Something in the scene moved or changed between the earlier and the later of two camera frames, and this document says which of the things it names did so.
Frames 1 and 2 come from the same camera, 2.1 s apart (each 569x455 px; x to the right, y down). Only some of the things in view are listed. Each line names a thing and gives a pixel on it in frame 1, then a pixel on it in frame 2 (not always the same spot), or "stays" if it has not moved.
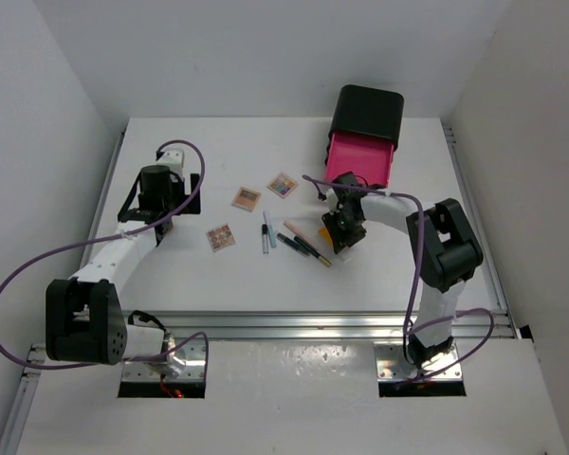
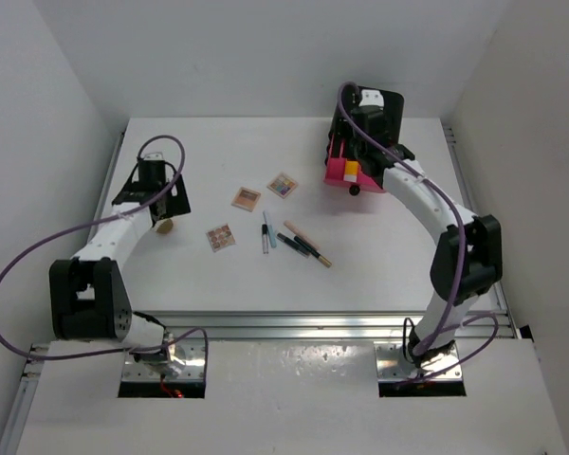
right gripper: [341, 240] → [343, 130]
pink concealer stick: [297, 230] stays
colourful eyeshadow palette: [283, 186] stays
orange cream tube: [324, 234] → [351, 172]
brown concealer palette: [221, 238] stays
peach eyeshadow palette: [246, 199] stays
